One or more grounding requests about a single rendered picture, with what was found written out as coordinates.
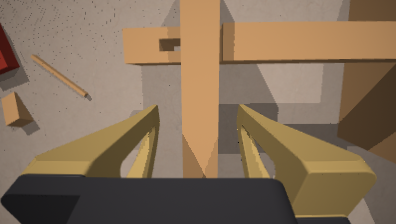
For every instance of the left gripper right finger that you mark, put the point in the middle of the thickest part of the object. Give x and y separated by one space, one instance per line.
320 179

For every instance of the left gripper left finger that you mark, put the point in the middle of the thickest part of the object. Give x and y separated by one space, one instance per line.
100 154

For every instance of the dark red rectangular block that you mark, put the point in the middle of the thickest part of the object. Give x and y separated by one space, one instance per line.
8 60

